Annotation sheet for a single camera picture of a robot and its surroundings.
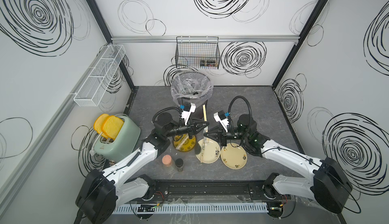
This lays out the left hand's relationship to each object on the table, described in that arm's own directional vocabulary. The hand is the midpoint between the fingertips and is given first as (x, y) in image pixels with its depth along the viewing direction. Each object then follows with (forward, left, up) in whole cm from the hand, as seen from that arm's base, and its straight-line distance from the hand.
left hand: (208, 125), depth 65 cm
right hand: (-2, +1, -5) cm, 5 cm away
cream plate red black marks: (-3, -17, -28) cm, 33 cm away
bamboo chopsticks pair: (+2, +1, +4) cm, 5 cm away
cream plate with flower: (0, -4, -28) cm, 28 cm away
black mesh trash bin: (+20, +4, -20) cm, 28 cm away
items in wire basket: (+40, -3, +4) cm, 40 cm away
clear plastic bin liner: (+37, +9, -12) cm, 40 cm away
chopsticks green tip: (0, +1, -28) cm, 28 cm away
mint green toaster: (-3, +40, -14) cm, 43 cm away
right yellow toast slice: (+4, +48, -10) cm, 49 cm away
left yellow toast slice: (+4, +54, -8) cm, 54 cm away
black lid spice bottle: (-10, +13, -20) cm, 26 cm away
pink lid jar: (-11, +19, -20) cm, 29 cm away
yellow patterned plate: (+3, +10, -29) cm, 30 cm away
